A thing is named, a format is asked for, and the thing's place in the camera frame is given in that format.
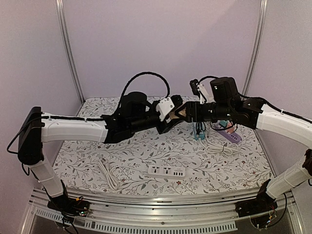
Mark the pink charger plug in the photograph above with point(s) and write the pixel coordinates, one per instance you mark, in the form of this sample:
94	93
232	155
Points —
230	126

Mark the floral table cloth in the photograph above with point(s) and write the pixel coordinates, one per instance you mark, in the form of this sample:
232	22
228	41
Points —
212	166

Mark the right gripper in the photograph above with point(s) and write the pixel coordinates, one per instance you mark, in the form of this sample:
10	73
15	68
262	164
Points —
192	112

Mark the teal blue power strip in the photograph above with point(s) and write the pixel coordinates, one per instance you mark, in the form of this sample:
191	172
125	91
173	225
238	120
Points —
199	129

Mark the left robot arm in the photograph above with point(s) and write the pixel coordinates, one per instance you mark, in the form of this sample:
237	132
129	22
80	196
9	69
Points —
40	127

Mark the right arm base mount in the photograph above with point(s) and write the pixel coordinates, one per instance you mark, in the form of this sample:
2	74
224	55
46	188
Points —
264	201

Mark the aluminium front rail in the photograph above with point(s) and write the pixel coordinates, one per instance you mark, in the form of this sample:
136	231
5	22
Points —
168	214

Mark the beige charger plug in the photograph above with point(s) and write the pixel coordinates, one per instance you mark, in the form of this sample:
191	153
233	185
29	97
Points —
179	113

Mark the left aluminium frame post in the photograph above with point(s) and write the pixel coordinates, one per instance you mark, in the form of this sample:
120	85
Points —
68	50

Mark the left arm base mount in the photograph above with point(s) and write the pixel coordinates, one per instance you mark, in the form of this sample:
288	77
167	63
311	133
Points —
67	205

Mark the aluminium frame post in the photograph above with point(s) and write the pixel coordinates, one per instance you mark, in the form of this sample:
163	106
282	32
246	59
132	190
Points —
68	50
256	46

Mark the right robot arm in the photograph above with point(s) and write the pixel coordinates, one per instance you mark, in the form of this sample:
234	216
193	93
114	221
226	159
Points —
256	113

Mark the right aluminium frame post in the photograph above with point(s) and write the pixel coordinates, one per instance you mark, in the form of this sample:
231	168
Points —
256	46

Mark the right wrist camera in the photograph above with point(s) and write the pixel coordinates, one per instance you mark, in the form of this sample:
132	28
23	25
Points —
199	90

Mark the white power strip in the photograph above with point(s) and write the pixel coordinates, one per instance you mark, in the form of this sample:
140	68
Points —
166	172

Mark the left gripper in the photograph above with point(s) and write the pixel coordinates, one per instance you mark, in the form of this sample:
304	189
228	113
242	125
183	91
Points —
165	128

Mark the light blue charger plug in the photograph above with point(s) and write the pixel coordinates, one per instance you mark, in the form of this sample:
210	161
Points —
201	135

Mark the purple power strip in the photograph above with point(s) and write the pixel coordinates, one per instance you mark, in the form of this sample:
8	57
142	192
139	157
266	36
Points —
231	136

